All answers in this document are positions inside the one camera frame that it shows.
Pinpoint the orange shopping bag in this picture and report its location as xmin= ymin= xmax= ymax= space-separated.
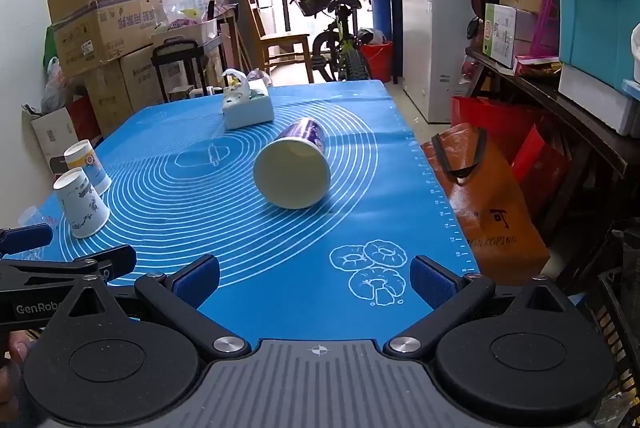
xmin=421 ymin=123 xmax=552 ymax=287

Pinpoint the red bucket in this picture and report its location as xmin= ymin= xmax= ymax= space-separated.
xmin=360 ymin=40 xmax=394 ymax=83

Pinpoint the large open cardboard box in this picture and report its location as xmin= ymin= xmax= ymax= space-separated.
xmin=46 ymin=0 xmax=168 ymax=78

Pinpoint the brown cardboard box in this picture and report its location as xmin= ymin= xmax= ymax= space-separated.
xmin=82 ymin=44 xmax=168 ymax=137

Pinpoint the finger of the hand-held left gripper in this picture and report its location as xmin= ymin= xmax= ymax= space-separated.
xmin=0 ymin=224 xmax=54 ymax=255
xmin=0 ymin=245 xmax=137 ymax=284

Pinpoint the red paper bag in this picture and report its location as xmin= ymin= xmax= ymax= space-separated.
xmin=450 ymin=95 xmax=572 ymax=220

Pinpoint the clear bag of goods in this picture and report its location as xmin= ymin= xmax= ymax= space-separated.
xmin=161 ymin=0 xmax=217 ymax=30

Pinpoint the blue barrel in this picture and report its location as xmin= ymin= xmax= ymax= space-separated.
xmin=370 ymin=0 xmax=394 ymax=42

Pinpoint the green and white carton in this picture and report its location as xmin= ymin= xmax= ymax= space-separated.
xmin=483 ymin=2 xmax=539 ymax=70

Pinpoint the teal plastic storage bin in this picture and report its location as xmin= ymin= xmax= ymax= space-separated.
xmin=551 ymin=0 xmax=640 ymax=90

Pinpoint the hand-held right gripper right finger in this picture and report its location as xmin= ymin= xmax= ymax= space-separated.
xmin=384 ymin=255 xmax=587 ymax=359

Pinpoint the white chest freezer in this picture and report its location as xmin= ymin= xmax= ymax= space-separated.
xmin=401 ymin=0 xmax=477 ymax=125

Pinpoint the small white carton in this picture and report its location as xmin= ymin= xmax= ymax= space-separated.
xmin=29 ymin=105 xmax=82 ymax=176

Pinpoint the white paper cup yellow band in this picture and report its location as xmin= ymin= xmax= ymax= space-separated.
xmin=63 ymin=139 xmax=112 ymax=196

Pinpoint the wooden chair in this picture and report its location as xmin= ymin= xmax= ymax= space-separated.
xmin=240 ymin=0 xmax=312 ymax=75

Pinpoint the black plastic crate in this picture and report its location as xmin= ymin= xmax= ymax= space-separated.
xmin=582 ymin=218 xmax=640 ymax=425

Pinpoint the person's left hand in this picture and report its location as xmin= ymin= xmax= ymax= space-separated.
xmin=0 ymin=330 xmax=32 ymax=405

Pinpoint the grey plastic storage box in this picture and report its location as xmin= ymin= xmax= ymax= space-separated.
xmin=557 ymin=65 xmax=640 ymax=137

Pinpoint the white paper cup blue print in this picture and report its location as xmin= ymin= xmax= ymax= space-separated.
xmin=53 ymin=167 xmax=110 ymax=239

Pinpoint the dark wooden side table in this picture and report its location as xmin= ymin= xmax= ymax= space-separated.
xmin=464 ymin=46 xmax=640 ymax=281

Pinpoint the white tissue box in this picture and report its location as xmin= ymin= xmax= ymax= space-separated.
xmin=221 ymin=69 xmax=275 ymax=131

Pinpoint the flat red box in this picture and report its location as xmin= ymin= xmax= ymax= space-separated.
xmin=512 ymin=54 xmax=564 ymax=77

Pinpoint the purple and white paper cup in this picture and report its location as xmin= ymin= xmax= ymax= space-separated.
xmin=252 ymin=117 xmax=332 ymax=210

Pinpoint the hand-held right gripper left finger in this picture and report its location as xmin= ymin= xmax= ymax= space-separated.
xmin=42 ymin=254 xmax=252 ymax=363

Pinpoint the pink wire rack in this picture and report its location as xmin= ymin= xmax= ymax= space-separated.
xmin=529 ymin=0 xmax=562 ymax=57

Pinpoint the black trolley frame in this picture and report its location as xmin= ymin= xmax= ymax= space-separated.
xmin=151 ymin=38 xmax=211 ymax=105

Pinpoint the blue silicone baking mat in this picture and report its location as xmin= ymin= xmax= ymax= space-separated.
xmin=9 ymin=79 xmax=482 ymax=345

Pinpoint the black bicycle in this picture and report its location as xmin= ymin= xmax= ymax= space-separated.
xmin=274 ymin=0 xmax=375 ymax=84

